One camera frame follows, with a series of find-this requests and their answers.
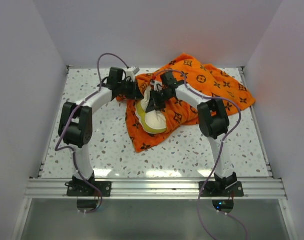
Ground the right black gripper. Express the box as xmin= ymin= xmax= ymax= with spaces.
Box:
xmin=147 ymin=89 xmax=173 ymax=114

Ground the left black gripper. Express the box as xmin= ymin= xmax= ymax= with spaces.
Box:
xmin=118 ymin=79 xmax=144 ymax=101

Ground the cream pillow yellow edge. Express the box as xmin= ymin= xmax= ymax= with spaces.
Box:
xmin=135 ymin=86 xmax=167 ymax=134

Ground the orange patterned pillowcase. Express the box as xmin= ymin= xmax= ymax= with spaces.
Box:
xmin=117 ymin=53 xmax=255 ymax=153

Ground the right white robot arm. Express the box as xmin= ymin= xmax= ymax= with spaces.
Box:
xmin=140 ymin=69 xmax=237 ymax=196

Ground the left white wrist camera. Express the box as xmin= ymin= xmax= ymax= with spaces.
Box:
xmin=125 ymin=66 xmax=140 ymax=78

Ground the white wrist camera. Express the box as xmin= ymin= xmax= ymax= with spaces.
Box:
xmin=150 ymin=79 xmax=163 ymax=92
xmin=125 ymin=66 xmax=140 ymax=78

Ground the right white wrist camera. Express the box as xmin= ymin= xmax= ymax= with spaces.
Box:
xmin=150 ymin=79 xmax=163 ymax=92

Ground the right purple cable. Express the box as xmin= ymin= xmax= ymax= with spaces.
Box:
xmin=151 ymin=69 xmax=250 ymax=240

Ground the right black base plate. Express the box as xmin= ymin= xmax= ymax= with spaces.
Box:
xmin=198 ymin=181 xmax=244 ymax=197

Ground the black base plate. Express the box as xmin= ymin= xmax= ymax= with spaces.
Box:
xmin=65 ymin=181 xmax=112 ymax=197
xmin=198 ymin=181 xmax=244 ymax=197

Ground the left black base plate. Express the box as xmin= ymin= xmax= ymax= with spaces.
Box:
xmin=65 ymin=181 xmax=112 ymax=197

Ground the aluminium mounting rail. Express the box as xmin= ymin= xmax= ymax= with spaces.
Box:
xmin=24 ymin=177 xmax=287 ymax=200

